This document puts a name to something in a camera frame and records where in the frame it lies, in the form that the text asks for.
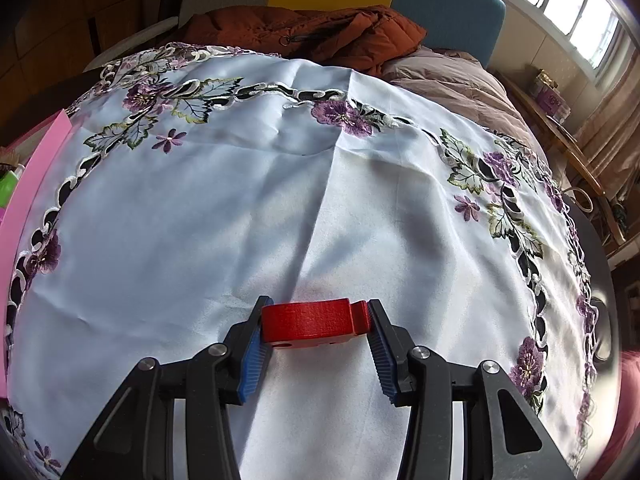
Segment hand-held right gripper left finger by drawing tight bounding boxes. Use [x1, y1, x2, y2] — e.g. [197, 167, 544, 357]
[60, 296, 273, 480]

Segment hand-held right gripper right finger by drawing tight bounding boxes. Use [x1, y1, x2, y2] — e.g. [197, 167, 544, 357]
[367, 299, 576, 480]

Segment red plastic block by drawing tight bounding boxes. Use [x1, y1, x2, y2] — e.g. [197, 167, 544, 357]
[261, 298, 372, 352]

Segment pink cardboard box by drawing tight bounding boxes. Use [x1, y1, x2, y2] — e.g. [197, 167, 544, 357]
[0, 111, 73, 396]

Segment white embroidered floral tablecloth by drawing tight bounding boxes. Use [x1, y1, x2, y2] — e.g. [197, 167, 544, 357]
[0, 42, 608, 480]

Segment person's red clothing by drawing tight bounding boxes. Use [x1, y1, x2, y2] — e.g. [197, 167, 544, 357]
[585, 350, 640, 480]

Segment wooden side shelf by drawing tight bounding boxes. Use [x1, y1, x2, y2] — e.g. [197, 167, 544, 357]
[495, 67, 631, 251]

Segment purple gift box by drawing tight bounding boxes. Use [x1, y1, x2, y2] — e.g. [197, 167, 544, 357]
[530, 70, 571, 121]

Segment beige curtain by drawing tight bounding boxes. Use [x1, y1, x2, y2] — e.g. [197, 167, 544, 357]
[575, 30, 640, 191]

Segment rust-red quilted jacket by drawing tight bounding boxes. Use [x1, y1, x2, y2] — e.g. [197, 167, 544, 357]
[180, 5, 428, 78]

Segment grey yellow blue sofa back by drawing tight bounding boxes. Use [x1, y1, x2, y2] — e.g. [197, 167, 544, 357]
[177, 0, 507, 68]

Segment wooden wardrobe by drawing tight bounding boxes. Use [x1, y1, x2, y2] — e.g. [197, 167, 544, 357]
[0, 0, 191, 126]

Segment window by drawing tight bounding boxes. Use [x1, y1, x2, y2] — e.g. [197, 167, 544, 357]
[480, 0, 633, 81]

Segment white wire loop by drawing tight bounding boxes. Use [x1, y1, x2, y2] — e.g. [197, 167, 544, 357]
[562, 186, 593, 213]

